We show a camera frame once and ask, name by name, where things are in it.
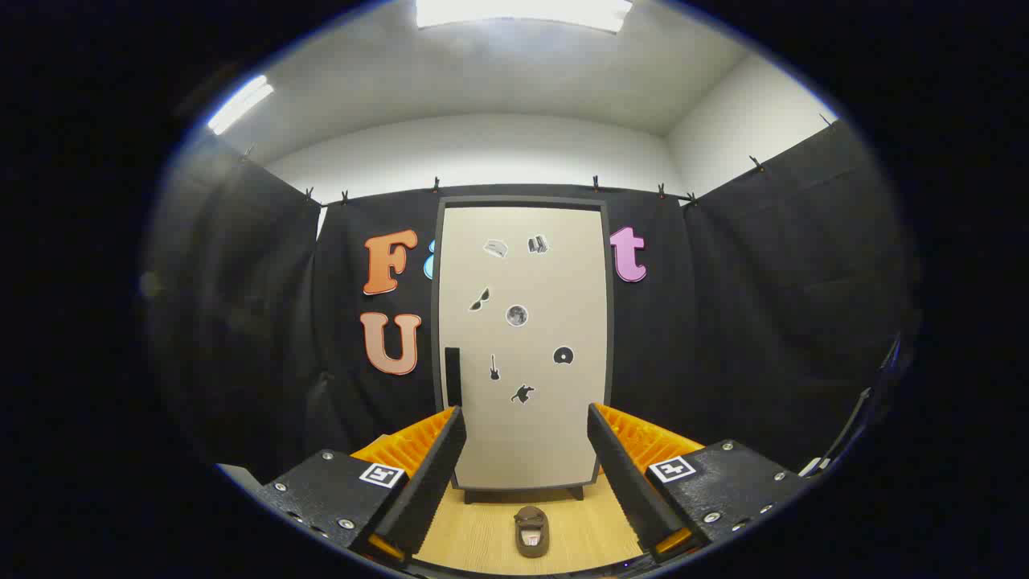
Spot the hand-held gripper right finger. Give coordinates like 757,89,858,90
588,403,809,564

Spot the black backdrop cloth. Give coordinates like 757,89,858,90
149,117,921,483

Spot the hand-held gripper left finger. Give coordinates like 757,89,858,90
259,406,467,564

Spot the rectangular ceiling light panel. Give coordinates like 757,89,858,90
416,0,633,33

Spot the long ceiling light strip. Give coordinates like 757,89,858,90
207,75,274,135

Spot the dark grey shoe cabinet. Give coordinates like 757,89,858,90
431,195,615,504

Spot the brown knitted shoe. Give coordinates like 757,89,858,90
514,506,551,558

